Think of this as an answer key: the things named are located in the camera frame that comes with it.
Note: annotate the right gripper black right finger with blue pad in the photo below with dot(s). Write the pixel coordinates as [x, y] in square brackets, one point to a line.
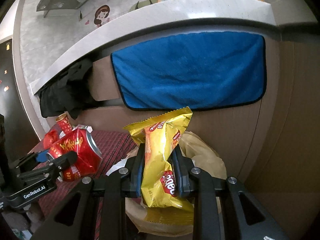
[181, 166]

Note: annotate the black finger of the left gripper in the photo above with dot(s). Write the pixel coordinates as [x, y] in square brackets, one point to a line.
[63, 162]

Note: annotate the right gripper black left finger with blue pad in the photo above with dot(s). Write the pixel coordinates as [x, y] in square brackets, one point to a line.
[137, 169]

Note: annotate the yellow chip bag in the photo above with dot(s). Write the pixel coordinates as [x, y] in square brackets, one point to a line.
[160, 135]

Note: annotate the crushed red can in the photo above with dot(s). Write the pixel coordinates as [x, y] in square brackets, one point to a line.
[88, 158]

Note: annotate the red plastic bag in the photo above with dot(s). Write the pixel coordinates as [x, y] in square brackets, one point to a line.
[50, 138]

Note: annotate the white tissue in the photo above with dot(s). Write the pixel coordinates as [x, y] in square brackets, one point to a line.
[117, 166]

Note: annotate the red plaid cloth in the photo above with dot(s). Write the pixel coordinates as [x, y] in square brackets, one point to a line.
[114, 146]

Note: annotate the red paper cup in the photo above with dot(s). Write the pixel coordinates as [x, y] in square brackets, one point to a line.
[64, 123]

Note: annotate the black refrigerator door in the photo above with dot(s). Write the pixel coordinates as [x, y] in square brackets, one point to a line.
[20, 136]

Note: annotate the black cloth on counter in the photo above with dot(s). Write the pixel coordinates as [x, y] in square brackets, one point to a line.
[69, 93]

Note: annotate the blue microfiber towel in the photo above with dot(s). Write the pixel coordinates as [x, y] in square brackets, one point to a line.
[203, 71]

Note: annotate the girl wall sticker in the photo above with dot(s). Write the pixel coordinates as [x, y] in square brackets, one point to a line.
[102, 16]

